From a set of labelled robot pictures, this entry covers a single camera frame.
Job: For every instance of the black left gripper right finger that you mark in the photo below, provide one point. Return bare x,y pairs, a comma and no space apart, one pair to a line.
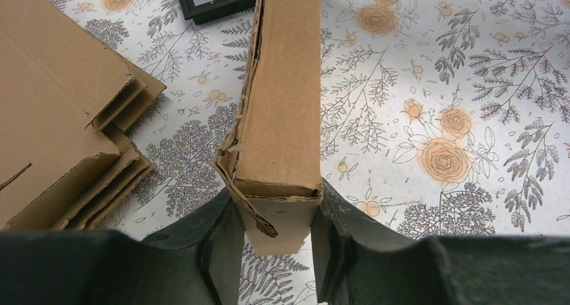
357,260

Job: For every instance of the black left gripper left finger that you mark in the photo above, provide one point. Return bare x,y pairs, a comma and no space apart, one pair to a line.
195,260

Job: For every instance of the brown cardboard box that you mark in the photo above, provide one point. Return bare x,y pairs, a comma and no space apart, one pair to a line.
270,158

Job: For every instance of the stack of flat cardboard sheets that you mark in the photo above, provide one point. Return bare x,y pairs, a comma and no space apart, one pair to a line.
67,100

